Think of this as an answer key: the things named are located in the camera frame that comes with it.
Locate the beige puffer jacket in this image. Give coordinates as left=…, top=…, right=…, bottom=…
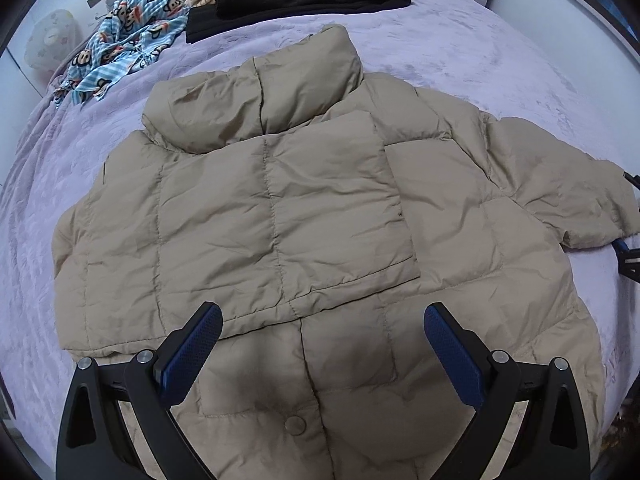
left=53, top=25, right=639, bottom=479

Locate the lavender bed blanket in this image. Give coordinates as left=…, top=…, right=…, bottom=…
left=1, top=0, right=639, bottom=464

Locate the white patterned plush ball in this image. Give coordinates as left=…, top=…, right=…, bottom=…
left=24, top=9, right=81, bottom=72

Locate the blue monkey print garment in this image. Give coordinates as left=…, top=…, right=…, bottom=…
left=53, top=0, right=189, bottom=104

